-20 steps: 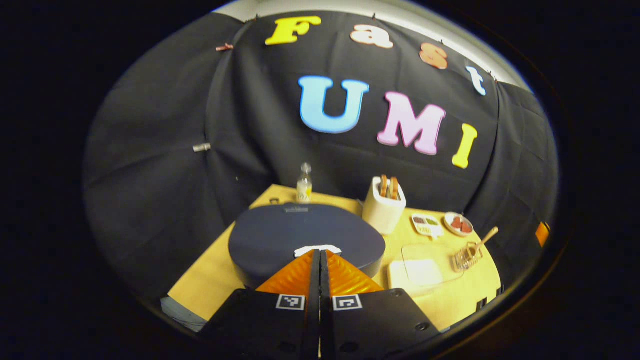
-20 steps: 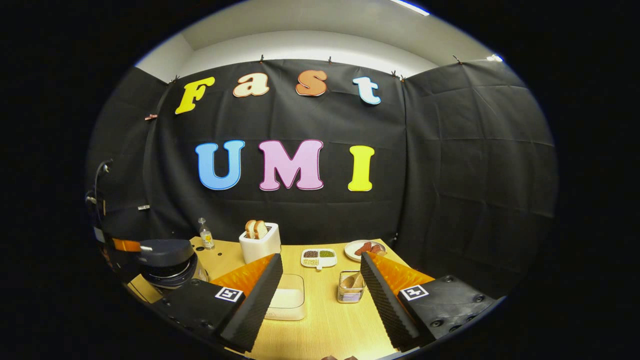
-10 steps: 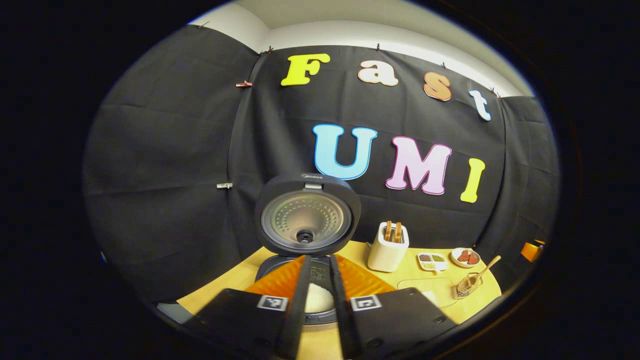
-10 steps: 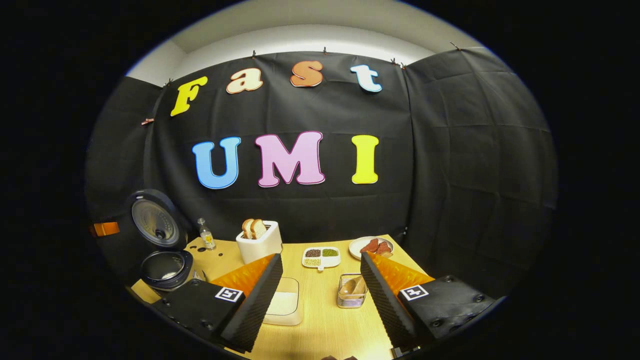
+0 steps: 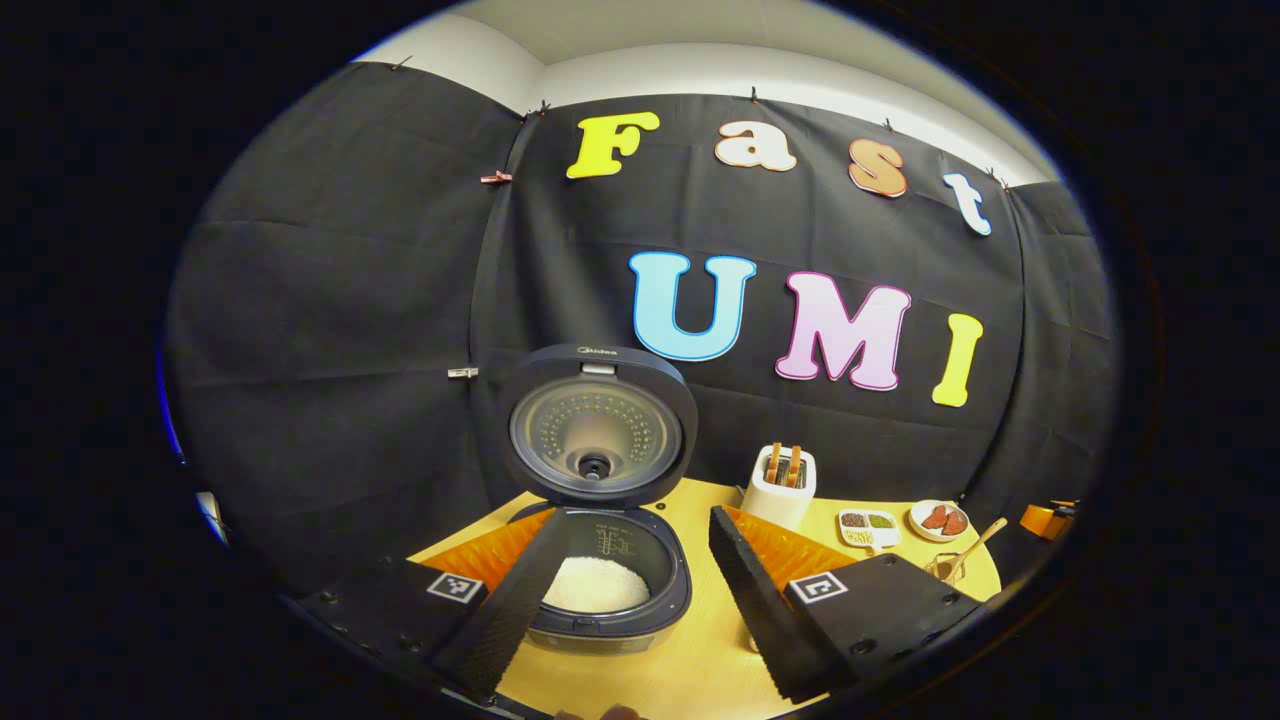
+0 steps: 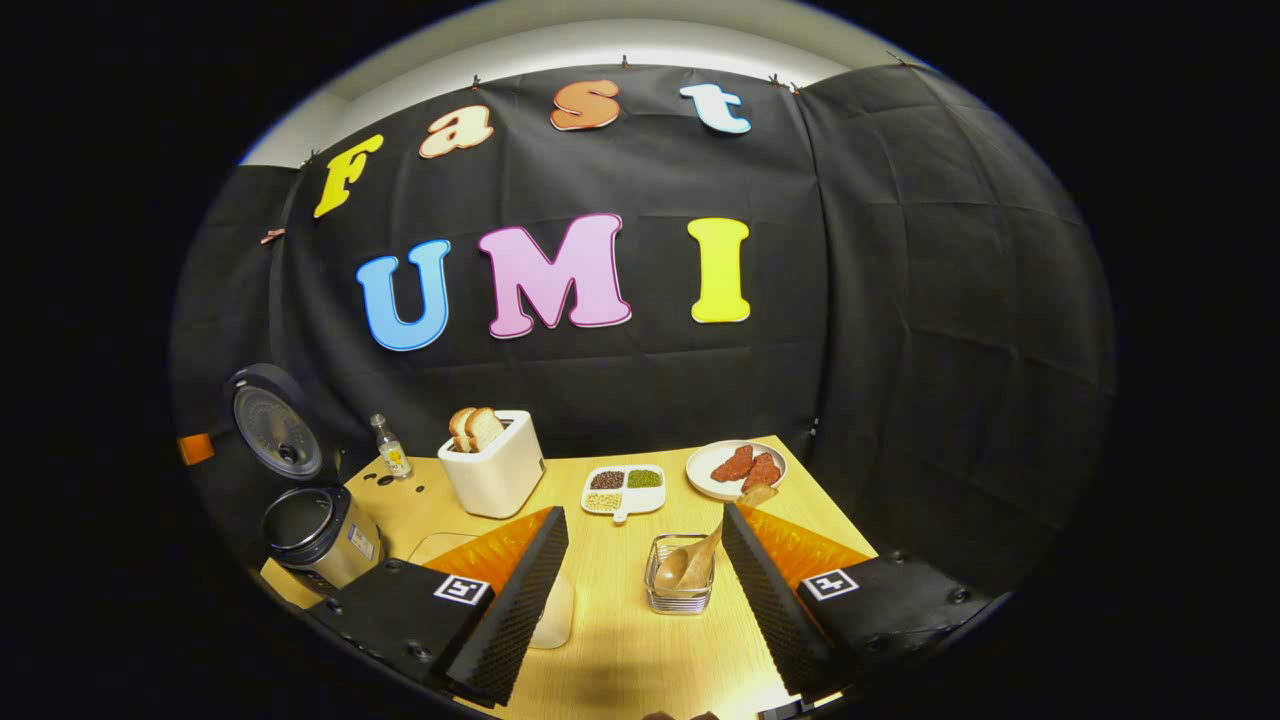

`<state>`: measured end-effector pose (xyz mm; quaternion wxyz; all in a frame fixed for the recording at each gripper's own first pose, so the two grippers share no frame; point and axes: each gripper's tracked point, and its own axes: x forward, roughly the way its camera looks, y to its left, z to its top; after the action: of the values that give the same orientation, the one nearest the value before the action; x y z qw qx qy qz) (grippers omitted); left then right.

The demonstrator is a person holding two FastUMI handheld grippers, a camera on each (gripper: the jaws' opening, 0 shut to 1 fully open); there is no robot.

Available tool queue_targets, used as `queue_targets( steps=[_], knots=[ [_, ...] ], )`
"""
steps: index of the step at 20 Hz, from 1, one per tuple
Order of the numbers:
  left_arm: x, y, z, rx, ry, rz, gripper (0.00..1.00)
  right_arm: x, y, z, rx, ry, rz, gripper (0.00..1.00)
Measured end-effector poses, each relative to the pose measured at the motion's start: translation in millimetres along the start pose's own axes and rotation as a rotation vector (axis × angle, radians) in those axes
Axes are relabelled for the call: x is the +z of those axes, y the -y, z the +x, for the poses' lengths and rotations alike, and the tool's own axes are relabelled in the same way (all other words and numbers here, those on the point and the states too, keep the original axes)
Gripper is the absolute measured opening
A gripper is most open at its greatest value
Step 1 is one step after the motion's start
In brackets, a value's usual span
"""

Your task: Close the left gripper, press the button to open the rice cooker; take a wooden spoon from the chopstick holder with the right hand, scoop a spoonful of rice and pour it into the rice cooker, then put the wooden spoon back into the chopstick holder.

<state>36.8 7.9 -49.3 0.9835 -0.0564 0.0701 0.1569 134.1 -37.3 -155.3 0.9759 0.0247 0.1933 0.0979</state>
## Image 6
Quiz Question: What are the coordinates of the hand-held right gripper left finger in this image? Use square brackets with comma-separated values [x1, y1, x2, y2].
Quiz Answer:
[305, 505, 571, 709]

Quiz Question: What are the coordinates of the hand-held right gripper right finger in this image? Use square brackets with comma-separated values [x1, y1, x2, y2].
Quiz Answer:
[722, 502, 1001, 701]

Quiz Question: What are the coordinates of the white rice box clear lid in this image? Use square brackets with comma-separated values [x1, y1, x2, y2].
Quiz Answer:
[408, 532, 577, 651]

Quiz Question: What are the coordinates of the clear wire chopstick holder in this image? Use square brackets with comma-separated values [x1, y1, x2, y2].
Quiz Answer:
[644, 533, 715, 615]

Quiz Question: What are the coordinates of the wooden spoon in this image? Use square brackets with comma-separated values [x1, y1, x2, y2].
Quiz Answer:
[655, 483, 779, 593]

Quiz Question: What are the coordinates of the dark grey rice cooker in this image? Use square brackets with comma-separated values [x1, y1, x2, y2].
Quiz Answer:
[222, 363, 386, 598]

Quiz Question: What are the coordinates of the white toaster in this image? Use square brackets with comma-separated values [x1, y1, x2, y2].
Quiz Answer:
[437, 410, 547, 520]

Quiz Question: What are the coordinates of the white round plate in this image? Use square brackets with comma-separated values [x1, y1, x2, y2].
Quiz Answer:
[685, 440, 789, 502]

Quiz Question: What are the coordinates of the white divided bean dish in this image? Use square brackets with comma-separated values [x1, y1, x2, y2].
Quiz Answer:
[581, 464, 667, 525]

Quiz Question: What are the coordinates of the small glass bottle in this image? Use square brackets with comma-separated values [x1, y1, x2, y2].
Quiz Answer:
[370, 413, 414, 481]

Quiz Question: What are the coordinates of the black backdrop cloth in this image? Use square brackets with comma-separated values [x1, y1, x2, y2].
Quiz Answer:
[170, 60, 1116, 641]

